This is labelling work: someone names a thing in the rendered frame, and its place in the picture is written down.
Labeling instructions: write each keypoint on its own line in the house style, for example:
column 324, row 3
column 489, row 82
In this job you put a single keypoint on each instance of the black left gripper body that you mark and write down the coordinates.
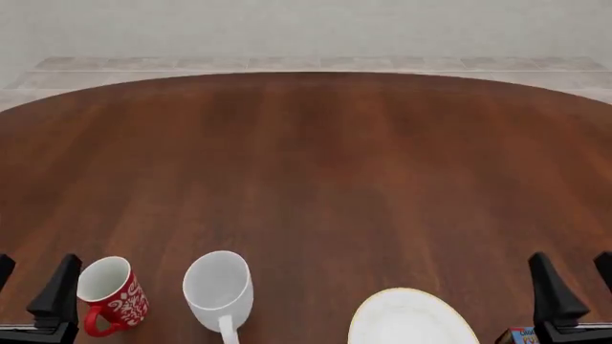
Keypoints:
column 33, row 336

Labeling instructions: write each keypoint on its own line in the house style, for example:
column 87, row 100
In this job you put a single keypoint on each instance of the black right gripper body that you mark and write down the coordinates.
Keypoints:
column 581, row 336

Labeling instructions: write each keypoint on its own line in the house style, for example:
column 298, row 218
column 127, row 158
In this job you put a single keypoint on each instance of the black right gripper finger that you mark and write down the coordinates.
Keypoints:
column 554, row 297
column 605, row 265

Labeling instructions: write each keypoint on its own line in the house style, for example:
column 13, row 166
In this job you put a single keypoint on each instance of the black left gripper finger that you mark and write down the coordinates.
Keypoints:
column 56, row 297
column 4, row 267

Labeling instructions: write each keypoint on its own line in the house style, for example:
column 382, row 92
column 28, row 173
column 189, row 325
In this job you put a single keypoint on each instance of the red mug with white pattern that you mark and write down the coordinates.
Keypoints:
column 125, row 299

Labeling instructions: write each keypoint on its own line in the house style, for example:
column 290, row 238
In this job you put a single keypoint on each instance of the white plate with gold rim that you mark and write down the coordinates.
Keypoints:
column 406, row 322

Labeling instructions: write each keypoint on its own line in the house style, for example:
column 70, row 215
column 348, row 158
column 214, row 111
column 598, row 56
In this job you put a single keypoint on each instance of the printed food box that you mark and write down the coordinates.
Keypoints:
column 521, row 337

